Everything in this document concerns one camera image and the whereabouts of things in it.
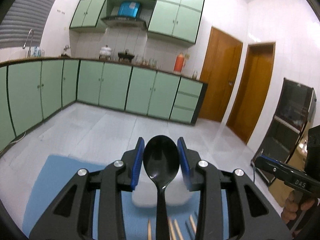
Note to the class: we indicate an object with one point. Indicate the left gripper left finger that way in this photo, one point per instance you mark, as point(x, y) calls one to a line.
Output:
point(70, 214)

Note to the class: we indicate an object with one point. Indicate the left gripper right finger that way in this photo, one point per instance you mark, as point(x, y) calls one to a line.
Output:
point(228, 200)

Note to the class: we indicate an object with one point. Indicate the red orange bamboo chopstick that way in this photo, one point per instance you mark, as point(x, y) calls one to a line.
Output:
point(180, 236)

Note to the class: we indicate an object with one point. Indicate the black plastic spoon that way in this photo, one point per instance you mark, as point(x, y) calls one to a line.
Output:
point(161, 163)

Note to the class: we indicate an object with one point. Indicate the green lower kitchen cabinets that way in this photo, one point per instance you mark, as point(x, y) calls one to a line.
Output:
point(33, 90)

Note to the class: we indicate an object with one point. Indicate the green kitchen cabinets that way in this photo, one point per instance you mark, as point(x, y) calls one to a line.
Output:
point(174, 19)
point(33, 90)

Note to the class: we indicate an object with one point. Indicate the kitchen faucet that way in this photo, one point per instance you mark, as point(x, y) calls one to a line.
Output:
point(29, 41)

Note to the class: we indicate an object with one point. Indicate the green upper kitchen cabinets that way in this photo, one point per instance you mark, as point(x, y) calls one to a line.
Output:
point(174, 19)

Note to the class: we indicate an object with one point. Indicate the right hand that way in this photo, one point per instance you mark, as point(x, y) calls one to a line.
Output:
point(291, 208)

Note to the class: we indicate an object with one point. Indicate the blue table mat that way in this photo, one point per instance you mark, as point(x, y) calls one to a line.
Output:
point(70, 214)

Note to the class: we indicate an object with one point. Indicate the red striped bamboo chopstick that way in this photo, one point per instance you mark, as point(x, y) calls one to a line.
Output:
point(192, 224)

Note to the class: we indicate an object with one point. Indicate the black glass cabinet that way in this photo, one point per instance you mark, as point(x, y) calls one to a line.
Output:
point(293, 116)

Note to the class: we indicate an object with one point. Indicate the white double utensil holder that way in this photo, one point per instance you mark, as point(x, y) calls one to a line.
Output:
point(145, 193)

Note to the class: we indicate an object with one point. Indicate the plain bamboo chopstick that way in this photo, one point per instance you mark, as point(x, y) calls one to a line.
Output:
point(171, 230)
point(149, 232)

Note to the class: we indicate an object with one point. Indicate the right wooden door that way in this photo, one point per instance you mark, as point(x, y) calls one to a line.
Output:
point(253, 89)

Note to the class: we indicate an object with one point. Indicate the wooden door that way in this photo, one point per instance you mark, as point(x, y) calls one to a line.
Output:
point(253, 89)
point(219, 71)

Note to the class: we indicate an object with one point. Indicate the left wooden door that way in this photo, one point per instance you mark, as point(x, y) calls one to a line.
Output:
point(219, 71)

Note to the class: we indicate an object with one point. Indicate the small kettle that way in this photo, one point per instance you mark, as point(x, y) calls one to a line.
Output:
point(65, 51)

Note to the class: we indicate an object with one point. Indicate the white pot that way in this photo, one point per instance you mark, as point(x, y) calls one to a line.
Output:
point(105, 53)

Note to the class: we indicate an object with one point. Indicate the black wok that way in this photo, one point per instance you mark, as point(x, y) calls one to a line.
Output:
point(125, 56)

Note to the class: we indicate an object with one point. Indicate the orange thermos jug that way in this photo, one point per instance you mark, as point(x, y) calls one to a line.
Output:
point(179, 63)

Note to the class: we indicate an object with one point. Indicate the window blind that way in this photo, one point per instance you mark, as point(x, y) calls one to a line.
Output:
point(22, 16)

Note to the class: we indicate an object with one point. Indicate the range hood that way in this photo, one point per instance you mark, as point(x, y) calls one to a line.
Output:
point(125, 15)

